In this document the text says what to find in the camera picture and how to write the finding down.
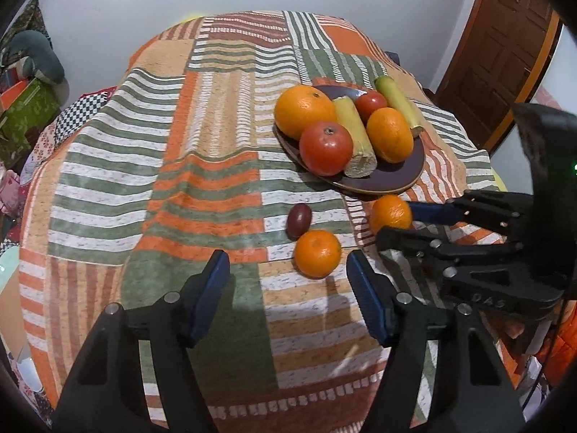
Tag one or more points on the dark floral cushion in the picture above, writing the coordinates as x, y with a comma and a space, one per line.
27, 18

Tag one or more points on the dark blue bag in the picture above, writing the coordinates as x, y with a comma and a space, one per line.
392, 57

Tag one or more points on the brown wooden door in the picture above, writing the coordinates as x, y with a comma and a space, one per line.
500, 54

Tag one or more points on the green fabric storage box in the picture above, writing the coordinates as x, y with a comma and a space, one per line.
27, 117

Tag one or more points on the grey plush shark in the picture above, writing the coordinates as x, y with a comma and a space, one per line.
36, 54

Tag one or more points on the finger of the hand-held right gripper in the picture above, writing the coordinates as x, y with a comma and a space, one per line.
432, 212
405, 241

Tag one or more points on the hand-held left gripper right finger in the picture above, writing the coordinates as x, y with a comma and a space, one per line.
367, 300

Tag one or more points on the large orange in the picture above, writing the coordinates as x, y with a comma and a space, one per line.
305, 112
390, 135

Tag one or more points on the small tangerine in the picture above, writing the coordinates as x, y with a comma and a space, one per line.
391, 213
317, 253

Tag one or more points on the orange cardboard box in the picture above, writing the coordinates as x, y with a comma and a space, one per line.
16, 92

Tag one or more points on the striped patchwork blanket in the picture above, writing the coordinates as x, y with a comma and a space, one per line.
180, 167

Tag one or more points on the dark red grape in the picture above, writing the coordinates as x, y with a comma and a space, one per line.
299, 221

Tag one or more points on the checkered patchwork quilt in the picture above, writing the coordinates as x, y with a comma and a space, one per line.
85, 103

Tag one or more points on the red tomato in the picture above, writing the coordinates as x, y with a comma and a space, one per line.
326, 148
370, 104

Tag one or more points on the pink rabbit toy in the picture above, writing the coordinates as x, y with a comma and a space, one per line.
6, 187

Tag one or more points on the purple round plate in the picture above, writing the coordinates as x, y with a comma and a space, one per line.
396, 176

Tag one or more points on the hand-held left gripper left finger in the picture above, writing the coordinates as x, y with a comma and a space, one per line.
209, 297

